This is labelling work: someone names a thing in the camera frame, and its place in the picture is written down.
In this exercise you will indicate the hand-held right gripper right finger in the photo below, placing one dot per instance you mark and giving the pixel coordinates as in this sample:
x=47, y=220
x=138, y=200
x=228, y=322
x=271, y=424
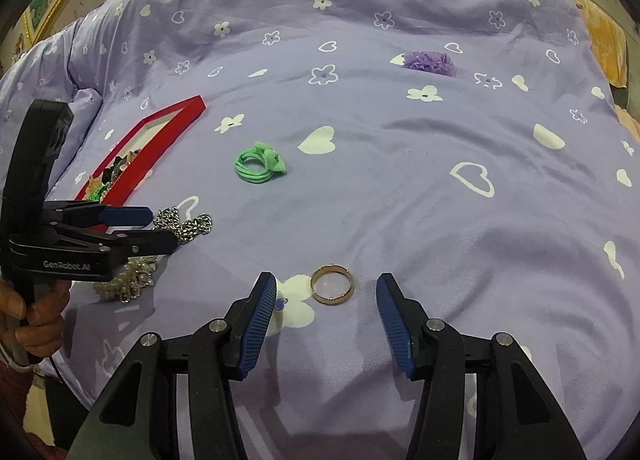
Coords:
x=397, y=325

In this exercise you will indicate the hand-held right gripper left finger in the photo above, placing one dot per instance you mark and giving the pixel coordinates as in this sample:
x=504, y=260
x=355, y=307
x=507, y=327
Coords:
x=255, y=325

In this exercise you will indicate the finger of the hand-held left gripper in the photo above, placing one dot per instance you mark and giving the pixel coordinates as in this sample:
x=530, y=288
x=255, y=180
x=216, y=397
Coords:
x=150, y=242
x=125, y=216

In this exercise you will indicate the red shallow box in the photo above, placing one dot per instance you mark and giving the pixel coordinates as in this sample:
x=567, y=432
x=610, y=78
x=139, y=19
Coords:
x=170, y=132

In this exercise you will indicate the person's left hand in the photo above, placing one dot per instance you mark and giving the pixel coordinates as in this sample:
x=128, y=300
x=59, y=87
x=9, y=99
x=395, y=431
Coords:
x=45, y=335

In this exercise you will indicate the purple printed blanket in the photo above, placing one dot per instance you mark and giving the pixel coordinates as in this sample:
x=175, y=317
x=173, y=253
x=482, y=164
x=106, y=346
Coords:
x=400, y=190

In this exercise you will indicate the orange towel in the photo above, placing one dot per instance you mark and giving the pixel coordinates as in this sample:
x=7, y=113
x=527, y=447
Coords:
x=607, y=39

